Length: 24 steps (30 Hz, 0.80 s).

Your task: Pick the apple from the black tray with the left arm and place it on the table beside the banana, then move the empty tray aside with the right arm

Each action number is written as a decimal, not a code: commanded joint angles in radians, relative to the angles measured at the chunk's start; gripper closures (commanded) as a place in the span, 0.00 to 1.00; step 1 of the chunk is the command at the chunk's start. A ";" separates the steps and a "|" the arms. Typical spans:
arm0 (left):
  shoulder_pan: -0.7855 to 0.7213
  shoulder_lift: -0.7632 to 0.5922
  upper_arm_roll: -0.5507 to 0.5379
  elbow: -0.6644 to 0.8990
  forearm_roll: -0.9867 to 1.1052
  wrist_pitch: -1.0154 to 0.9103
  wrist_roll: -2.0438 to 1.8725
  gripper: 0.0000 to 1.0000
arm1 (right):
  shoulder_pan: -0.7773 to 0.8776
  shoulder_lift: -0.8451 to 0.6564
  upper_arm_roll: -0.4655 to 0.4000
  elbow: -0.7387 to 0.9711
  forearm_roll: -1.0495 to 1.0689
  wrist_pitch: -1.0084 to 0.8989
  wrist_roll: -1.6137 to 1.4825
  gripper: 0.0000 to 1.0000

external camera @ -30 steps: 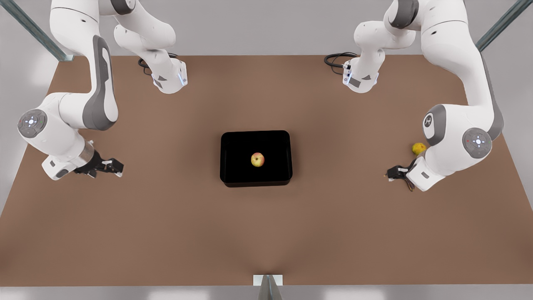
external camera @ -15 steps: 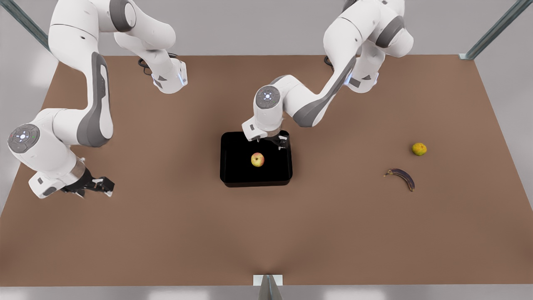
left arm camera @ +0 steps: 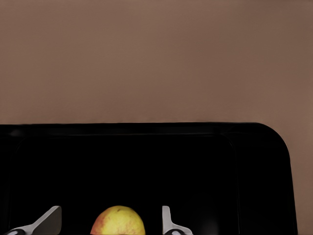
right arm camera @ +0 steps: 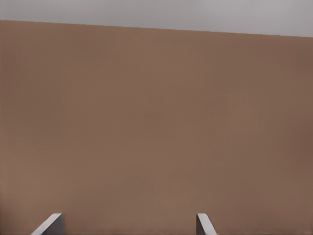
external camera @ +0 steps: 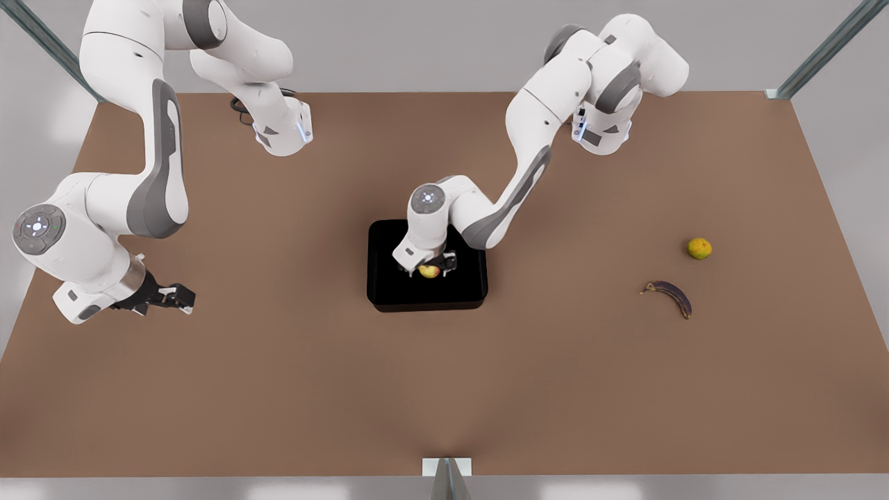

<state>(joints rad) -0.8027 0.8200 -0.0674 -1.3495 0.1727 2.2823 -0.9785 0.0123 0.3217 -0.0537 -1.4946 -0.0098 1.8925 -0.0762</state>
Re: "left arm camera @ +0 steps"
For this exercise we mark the yellow red apple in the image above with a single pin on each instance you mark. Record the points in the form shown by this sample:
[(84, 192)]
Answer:
[(118, 221)]

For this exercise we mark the black tray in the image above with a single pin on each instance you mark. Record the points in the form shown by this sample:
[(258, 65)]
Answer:
[(171, 171)]

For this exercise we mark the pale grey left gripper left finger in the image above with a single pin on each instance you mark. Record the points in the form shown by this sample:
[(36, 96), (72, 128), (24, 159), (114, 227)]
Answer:
[(47, 221)]

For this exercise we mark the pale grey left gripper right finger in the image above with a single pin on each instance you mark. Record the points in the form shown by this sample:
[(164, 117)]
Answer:
[(167, 220)]

